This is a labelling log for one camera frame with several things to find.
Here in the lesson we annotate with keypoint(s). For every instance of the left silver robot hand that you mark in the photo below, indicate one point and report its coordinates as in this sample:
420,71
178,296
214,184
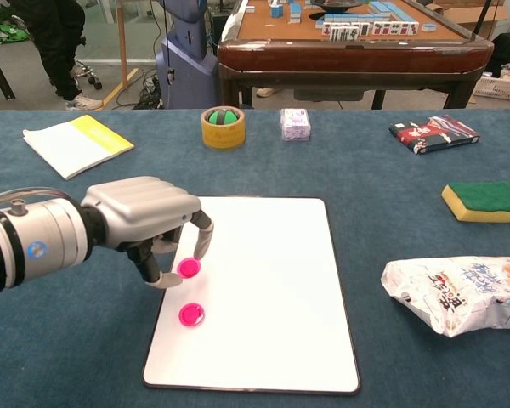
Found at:
144,204

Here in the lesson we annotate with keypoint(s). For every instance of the pink disc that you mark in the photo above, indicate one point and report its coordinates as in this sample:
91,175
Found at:
187,268
191,314

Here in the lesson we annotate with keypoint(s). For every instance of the white rectangular board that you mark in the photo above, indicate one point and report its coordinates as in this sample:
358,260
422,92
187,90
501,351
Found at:
272,297

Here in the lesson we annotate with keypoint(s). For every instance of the white and yellow notebook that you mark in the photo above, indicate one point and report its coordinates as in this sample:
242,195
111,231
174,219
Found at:
76,144

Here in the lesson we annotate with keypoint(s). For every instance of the brown packing tape roll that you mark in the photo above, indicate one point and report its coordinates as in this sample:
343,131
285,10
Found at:
223,136

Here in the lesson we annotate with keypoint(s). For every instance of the green and black ball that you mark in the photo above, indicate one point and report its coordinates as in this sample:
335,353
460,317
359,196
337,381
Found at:
214,117

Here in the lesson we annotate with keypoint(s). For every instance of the white sneaker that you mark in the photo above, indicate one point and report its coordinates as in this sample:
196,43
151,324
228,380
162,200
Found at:
84,103

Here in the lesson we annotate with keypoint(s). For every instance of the clear box of purple clips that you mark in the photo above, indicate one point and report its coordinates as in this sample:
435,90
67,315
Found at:
296,125

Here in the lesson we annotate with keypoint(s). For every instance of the person in black trousers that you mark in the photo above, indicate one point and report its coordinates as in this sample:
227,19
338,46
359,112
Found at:
55,42

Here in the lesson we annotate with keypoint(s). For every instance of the green fabric pile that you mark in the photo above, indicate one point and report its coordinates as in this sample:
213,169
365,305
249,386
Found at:
4,34

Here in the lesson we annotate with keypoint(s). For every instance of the blue table cloth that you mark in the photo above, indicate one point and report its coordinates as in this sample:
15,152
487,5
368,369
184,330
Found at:
365,191

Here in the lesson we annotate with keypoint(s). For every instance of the brown mahjong table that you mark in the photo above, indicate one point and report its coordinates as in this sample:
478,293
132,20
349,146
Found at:
344,55

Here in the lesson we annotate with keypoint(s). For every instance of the black bowl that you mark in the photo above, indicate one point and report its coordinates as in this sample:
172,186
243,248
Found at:
336,4

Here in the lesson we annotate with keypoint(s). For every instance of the mahjong tile row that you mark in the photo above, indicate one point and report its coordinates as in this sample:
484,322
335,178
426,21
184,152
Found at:
370,30

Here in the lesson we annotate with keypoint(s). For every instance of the dark printed card box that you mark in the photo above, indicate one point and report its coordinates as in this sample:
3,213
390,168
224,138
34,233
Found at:
433,135

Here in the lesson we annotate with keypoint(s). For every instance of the white snack bag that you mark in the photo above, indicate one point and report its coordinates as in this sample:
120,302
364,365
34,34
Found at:
459,293

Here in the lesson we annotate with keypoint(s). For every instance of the green and yellow sponge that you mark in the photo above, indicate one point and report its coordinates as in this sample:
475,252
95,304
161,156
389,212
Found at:
484,197

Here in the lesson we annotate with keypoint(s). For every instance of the cardboard box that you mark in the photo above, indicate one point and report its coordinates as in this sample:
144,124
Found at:
467,15

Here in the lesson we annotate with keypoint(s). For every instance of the white plastic basket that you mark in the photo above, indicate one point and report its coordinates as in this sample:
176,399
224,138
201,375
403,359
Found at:
501,90

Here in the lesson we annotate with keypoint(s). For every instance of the blue machine pedestal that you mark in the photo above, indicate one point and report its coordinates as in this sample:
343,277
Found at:
183,72

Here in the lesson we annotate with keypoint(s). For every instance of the wooden post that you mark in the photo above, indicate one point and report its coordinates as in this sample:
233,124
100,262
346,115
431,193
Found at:
122,42

